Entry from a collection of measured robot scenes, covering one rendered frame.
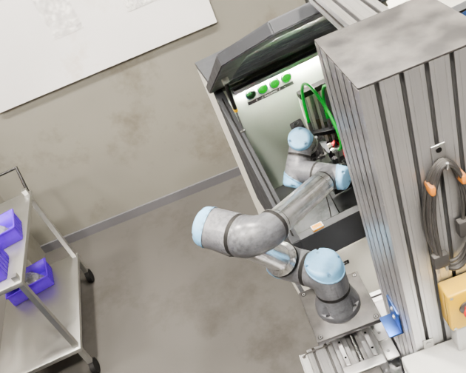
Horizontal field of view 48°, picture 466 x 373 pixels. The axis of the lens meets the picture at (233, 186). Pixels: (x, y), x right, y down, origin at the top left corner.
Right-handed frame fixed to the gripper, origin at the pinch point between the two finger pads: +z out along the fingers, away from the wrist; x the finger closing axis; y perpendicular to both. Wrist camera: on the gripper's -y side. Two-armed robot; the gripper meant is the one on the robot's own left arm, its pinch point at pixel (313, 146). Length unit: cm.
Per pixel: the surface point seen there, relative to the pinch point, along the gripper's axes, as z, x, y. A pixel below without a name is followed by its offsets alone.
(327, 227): 25.6, -13.4, 27.4
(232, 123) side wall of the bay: 20.2, -27.7, -31.5
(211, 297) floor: 128, -115, 27
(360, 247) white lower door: 43, -7, 41
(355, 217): 31.1, -1.7, 29.0
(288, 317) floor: 112, -70, 59
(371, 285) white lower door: 62, -13, 59
